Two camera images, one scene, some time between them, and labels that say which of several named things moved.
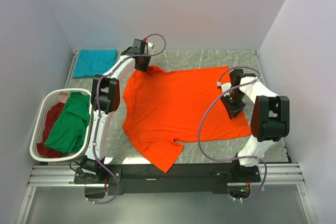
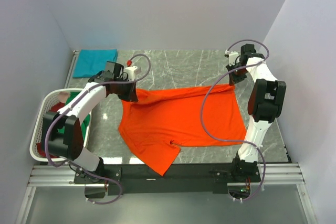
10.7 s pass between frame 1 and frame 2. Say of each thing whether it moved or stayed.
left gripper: moved
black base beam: stayed
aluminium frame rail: stayed
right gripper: moved
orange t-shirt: moved
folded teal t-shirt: stayed
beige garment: stayed
